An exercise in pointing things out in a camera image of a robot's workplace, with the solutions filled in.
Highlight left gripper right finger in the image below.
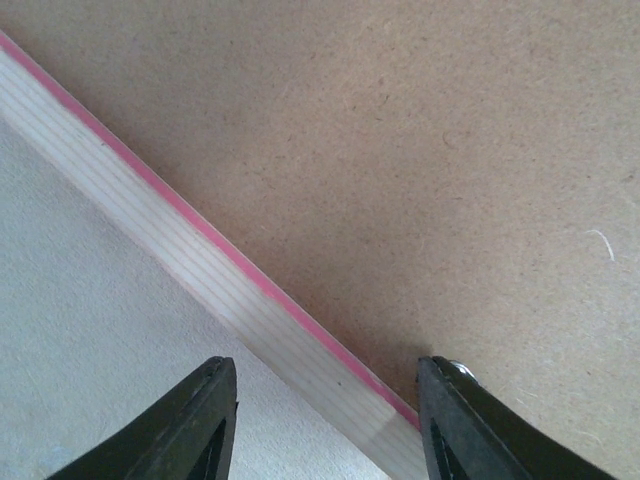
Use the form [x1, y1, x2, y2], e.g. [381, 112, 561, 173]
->
[417, 356, 611, 479]

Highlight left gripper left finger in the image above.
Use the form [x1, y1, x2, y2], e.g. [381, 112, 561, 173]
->
[51, 357, 238, 479]

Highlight pink wooden picture frame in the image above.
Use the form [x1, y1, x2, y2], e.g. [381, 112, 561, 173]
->
[1, 36, 427, 479]

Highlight brown cardboard backing board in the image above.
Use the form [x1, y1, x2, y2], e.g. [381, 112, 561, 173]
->
[1, 1, 639, 479]

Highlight small metal backing clip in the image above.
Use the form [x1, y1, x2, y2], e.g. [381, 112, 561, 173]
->
[450, 360, 478, 382]

